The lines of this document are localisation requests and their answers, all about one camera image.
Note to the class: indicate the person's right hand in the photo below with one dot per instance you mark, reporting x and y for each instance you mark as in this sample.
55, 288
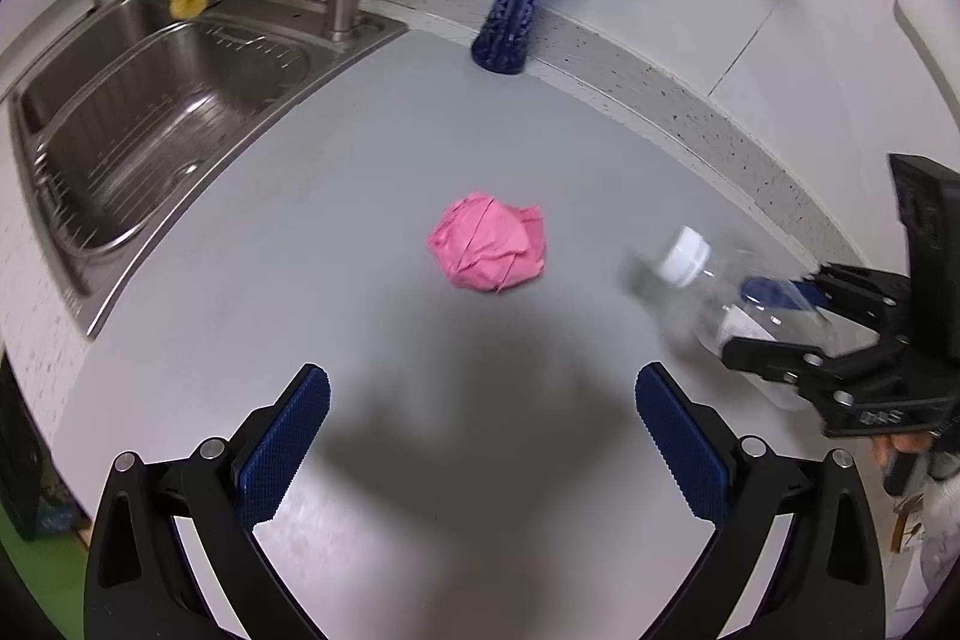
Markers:
896, 443

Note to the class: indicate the small wooden object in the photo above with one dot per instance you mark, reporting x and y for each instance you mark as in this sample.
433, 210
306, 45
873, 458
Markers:
909, 524

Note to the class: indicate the clear plastic bottle white cap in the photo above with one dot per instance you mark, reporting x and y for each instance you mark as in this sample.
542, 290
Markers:
697, 302

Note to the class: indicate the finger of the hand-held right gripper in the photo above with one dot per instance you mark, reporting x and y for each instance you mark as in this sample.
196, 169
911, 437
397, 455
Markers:
862, 295
780, 359

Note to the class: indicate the pink paper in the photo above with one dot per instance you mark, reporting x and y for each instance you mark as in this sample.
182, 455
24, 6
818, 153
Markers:
487, 246

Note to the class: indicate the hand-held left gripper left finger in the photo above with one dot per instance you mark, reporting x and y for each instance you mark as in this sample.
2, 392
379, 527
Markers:
285, 452

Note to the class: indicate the stainless steel sink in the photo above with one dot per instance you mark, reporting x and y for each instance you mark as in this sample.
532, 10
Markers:
165, 108

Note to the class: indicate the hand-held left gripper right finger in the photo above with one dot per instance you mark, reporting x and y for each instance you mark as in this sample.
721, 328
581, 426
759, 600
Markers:
682, 452

